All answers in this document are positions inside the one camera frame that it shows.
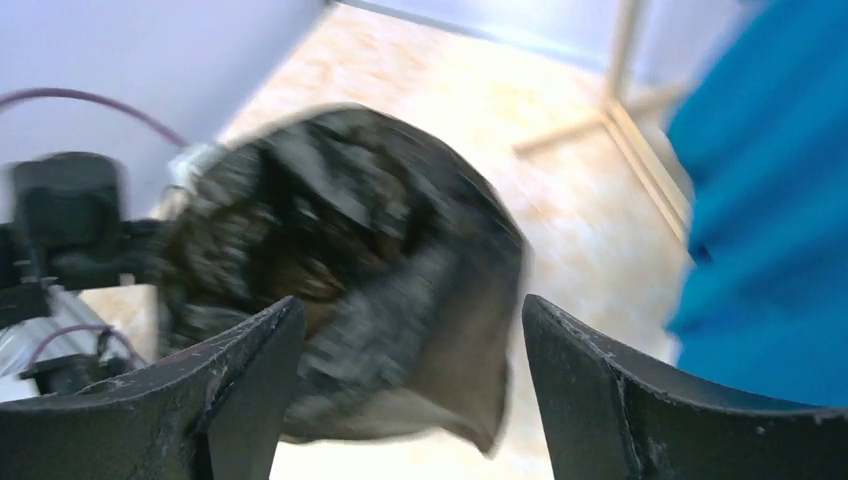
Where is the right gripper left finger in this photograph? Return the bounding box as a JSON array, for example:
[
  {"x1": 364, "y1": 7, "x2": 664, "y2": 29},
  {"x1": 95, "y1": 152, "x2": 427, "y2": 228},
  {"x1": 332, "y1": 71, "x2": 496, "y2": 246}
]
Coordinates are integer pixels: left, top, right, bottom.
[{"x1": 1, "y1": 298, "x2": 305, "y2": 479}]

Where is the black plastic trash bag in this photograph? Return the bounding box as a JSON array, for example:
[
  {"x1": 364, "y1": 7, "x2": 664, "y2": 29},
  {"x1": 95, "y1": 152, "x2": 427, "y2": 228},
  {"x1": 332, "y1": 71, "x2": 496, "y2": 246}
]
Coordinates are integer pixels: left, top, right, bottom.
[{"x1": 157, "y1": 104, "x2": 527, "y2": 454}]

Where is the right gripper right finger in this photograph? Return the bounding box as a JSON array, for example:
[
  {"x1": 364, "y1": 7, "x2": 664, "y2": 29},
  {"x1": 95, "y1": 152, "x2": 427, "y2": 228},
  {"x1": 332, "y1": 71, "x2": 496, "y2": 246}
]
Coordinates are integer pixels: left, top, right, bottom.
[{"x1": 522, "y1": 294, "x2": 847, "y2": 480}]

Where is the wooden clothes rack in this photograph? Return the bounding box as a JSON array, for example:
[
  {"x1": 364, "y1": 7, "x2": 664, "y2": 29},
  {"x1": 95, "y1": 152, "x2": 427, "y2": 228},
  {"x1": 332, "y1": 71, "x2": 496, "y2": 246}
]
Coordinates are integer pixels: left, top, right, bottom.
[{"x1": 513, "y1": 0, "x2": 690, "y2": 241}]

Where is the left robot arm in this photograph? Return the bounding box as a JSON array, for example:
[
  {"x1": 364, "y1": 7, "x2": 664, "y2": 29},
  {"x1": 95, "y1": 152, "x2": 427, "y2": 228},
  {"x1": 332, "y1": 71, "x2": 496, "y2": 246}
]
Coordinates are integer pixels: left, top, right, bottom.
[{"x1": 1, "y1": 152, "x2": 162, "y2": 327}]

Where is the blue t-shirt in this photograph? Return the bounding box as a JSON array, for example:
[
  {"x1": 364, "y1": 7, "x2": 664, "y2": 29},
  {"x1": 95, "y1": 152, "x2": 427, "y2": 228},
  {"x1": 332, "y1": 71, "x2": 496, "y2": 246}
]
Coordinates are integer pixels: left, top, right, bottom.
[{"x1": 667, "y1": 0, "x2": 847, "y2": 407}]

